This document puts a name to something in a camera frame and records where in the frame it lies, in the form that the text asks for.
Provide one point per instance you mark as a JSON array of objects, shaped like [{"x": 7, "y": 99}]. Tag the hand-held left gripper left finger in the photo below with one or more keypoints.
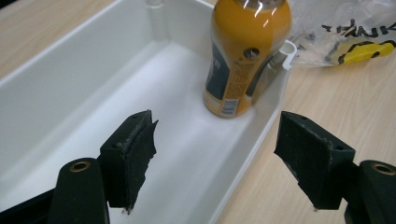
[{"x": 127, "y": 161}]

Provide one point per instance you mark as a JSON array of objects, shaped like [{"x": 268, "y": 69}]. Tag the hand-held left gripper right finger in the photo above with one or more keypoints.
[{"x": 314, "y": 158}]

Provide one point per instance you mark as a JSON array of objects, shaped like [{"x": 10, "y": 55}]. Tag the white plastic tray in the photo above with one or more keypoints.
[{"x": 93, "y": 102}]

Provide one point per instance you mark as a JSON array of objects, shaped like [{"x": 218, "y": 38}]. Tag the clear printed plastic bag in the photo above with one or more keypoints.
[{"x": 348, "y": 37}]

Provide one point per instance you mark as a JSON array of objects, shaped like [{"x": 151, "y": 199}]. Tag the orange drink bottle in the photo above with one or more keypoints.
[{"x": 246, "y": 40}]

